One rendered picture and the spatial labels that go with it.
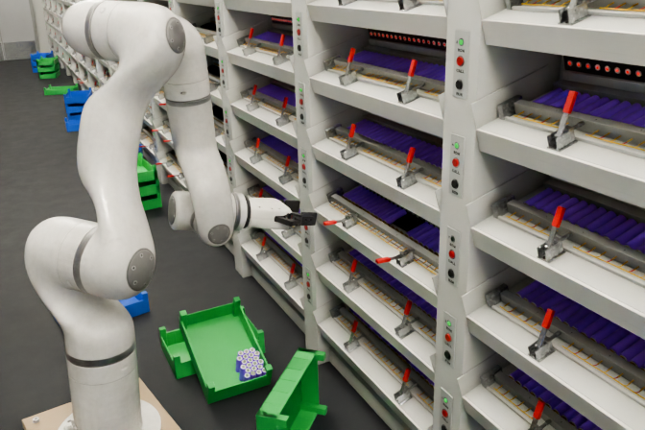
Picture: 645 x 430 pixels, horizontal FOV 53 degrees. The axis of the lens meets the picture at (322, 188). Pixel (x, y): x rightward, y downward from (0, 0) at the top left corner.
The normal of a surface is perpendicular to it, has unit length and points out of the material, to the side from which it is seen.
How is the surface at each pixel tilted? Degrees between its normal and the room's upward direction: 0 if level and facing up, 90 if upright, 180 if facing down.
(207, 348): 22
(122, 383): 92
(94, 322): 31
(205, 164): 49
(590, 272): 17
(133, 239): 66
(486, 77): 90
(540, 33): 107
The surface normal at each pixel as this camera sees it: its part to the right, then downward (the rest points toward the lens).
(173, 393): -0.03, -0.95
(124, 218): 0.78, -0.35
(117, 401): 0.62, 0.26
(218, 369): 0.15, -0.77
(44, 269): -0.40, 0.33
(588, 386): -0.28, -0.85
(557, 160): -0.84, 0.44
